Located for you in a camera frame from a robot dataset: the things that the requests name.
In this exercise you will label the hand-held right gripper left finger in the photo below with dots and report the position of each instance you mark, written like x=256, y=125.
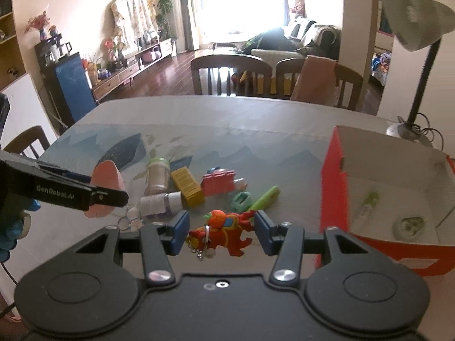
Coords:
x=179, y=232

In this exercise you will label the person's left hand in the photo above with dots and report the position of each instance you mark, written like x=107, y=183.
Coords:
x=10, y=234

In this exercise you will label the pink cloth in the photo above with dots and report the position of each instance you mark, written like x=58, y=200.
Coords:
x=314, y=81

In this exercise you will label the orange cardboard box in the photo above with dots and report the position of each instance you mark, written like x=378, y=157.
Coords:
x=334, y=191

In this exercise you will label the green potted plant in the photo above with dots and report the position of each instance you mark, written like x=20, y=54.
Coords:
x=165, y=10

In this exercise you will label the white desk lamp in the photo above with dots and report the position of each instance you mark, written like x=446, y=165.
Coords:
x=408, y=14

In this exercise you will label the round white green compact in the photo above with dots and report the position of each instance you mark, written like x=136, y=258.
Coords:
x=408, y=226

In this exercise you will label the wooden tv console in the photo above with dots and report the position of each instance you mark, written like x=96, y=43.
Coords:
x=117, y=78

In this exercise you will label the green white thermometer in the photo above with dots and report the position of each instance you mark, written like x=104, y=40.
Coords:
x=368, y=206

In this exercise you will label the mint green tape dispenser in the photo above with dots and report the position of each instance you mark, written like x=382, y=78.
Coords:
x=241, y=200

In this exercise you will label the sofa with throws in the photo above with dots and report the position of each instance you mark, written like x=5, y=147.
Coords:
x=320, y=39

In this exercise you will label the dark wooden dining chair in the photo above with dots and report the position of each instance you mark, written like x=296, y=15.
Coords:
x=350, y=78
x=231, y=62
x=26, y=138
x=289, y=64

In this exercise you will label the blue front cabinet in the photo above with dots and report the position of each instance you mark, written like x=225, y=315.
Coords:
x=74, y=85

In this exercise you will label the white coffee table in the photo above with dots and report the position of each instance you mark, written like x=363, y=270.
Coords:
x=227, y=38

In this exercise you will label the white pill bottle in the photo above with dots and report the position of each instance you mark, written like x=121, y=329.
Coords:
x=156, y=204

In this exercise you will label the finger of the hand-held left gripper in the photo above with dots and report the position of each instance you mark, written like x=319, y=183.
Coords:
x=76, y=177
x=110, y=198

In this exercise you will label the yellow carton box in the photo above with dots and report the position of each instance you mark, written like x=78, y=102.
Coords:
x=188, y=188

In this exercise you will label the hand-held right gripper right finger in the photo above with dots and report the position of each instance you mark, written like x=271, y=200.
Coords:
x=265, y=234

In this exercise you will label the floral hanging garment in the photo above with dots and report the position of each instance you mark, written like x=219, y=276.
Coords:
x=133, y=17

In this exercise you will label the white standing air conditioner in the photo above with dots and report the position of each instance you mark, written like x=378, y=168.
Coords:
x=176, y=17

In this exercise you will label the red flowers in vase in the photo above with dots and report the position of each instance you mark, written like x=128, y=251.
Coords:
x=37, y=25

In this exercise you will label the white cabinet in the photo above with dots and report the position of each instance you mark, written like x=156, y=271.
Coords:
x=25, y=106

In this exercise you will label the dark clothing pile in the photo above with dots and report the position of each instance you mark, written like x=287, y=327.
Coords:
x=270, y=41

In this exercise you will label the green pen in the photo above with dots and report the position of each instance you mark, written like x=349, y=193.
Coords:
x=265, y=197

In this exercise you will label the clear toothpick jar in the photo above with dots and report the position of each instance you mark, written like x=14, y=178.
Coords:
x=158, y=179

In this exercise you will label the red toy block house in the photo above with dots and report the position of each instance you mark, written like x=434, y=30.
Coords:
x=218, y=184

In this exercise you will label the pink heart-shaped sponge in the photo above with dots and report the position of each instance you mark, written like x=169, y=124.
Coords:
x=106, y=176

